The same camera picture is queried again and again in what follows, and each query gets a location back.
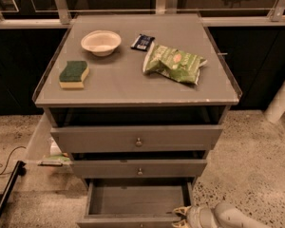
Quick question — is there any black metal bar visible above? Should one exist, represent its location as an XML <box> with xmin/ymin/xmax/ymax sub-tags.
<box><xmin>0</xmin><ymin>161</ymin><xmax>26</xmax><ymax>218</ymax></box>

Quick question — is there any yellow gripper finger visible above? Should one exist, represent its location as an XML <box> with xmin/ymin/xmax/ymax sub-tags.
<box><xmin>172</xmin><ymin>219</ymin><xmax>190</xmax><ymax>228</ymax></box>
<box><xmin>173</xmin><ymin>206</ymin><xmax>191</xmax><ymax>216</ymax></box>

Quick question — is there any metal window railing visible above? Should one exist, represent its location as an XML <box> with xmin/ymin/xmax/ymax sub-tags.
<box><xmin>0</xmin><ymin>0</ymin><xmax>285</xmax><ymax>29</ymax></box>

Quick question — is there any grey middle drawer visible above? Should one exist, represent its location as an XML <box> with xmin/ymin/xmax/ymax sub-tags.
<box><xmin>70</xmin><ymin>160</ymin><xmax>207</xmax><ymax>179</ymax></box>

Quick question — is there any black floor cable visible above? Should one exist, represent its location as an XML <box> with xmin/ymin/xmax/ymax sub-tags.
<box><xmin>0</xmin><ymin>145</ymin><xmax>27</xmax><ymax>178</ymax></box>

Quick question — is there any white paper bowl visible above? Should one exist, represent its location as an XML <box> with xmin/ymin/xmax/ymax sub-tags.
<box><xmin>81</xmin><ymin>30</ymin><xmax>122</xmax><ymax>57</ymax></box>

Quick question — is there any dark blue snack packet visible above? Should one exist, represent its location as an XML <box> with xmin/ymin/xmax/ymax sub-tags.
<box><xmin>131</xmin><ymin>34</ymin><xmax>155</xmax><ymax>51</ymax></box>

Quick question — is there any green chip bag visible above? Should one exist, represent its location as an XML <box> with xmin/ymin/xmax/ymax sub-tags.
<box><xmin>142</xmin><ymin>43</ymin><xmax>207</xmax><ymax>85</ymax></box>

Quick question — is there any white post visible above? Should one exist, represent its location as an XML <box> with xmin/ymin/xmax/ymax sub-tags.
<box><xmin>264</xmin><ymin>81</ymin><xmax>285</xmax><ymax>123</ymax></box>

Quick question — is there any grey drawer cabinet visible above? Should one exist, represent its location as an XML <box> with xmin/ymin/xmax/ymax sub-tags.
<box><xmin>31</xmin><ymin>12</ymin><xmax>243</xmax><ymax>188</ymax></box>

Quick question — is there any green yellow sponge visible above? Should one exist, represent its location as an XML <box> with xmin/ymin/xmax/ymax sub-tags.
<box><xmin>59</xmin><ymin>61</ymin><xmax>89</xmax><ymax>89</ymax></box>

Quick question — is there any grey top drawer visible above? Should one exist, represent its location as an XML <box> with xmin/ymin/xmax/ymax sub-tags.
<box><xmin>50</xmin><ymin>125</ymin><xmax>222</xmax><ymax>153</ymax></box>

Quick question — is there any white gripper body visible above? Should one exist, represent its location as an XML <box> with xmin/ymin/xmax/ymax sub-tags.
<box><xmin>186</xmin><ymin>206</ymin><xmax>218</xmax><ymax>228</ymax></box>

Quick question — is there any grey drawer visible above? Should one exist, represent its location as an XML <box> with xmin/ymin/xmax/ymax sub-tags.
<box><xmin>77</xmin><ymin>178</ymin><xmax>193</xmax><ymax>228</ymax></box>
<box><xmin>50</xmin><ymin>125</ymin><xmax>222</xmax><ymax>153</ymax></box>
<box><xmin>70</xmin><ymin>160</ymin><xmax>207</xmax><ymax>179</ymax></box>

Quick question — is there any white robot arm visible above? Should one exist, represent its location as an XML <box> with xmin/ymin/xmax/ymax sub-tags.
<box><xmin>172</xmin><ymin>202</ymin><xmax>271</xmax><ymax>228</ymax></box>

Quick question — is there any grey bottom drawer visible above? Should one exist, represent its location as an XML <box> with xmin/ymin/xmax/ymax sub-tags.
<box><xmin>77</xmin><ymin>178</ymin><xmax>193</xmax><ymax>228</ymax></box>

